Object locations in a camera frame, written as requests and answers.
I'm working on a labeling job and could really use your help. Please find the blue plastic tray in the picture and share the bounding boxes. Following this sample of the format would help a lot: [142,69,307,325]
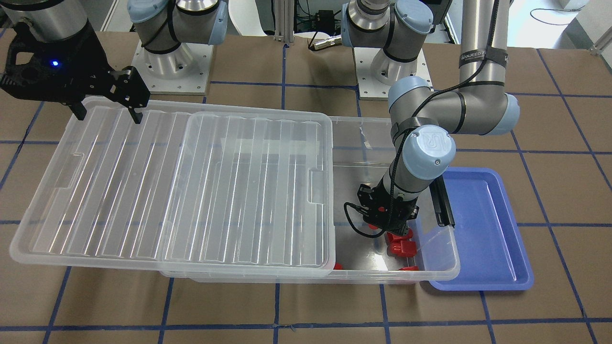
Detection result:
[431,167,534,291]

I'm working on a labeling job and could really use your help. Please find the clear plastic storage box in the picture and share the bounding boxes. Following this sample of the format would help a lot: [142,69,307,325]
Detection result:
[162,117,464,285]

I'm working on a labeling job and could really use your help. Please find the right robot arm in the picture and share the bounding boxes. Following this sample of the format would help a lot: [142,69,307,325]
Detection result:
[1,0,228,124]

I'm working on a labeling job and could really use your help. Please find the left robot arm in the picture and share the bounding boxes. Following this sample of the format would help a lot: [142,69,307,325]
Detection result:
[341,0,520,238]

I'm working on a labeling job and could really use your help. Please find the white chair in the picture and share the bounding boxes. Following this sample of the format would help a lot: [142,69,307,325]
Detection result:
[228,0,267,37]

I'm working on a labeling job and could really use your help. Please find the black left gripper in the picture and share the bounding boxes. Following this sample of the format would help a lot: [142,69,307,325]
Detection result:
[362,184,419,236]

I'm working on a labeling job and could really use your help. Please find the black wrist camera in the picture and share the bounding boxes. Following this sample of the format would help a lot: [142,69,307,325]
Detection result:
[1,32,64,102]
[358,184,386,216]

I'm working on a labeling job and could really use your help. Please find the clear plastic box lid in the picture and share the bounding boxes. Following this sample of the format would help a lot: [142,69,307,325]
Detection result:
[10,97,335,279]

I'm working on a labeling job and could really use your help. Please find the aluminium frame post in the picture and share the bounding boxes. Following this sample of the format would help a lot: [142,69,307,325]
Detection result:
[273,0,295,45]

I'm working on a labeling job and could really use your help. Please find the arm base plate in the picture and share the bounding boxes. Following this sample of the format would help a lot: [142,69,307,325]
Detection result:
[132,42,215,96]
[353,47,433,100]

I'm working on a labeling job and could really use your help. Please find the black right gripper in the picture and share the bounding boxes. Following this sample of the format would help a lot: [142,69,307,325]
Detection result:
[14,22,151,124]

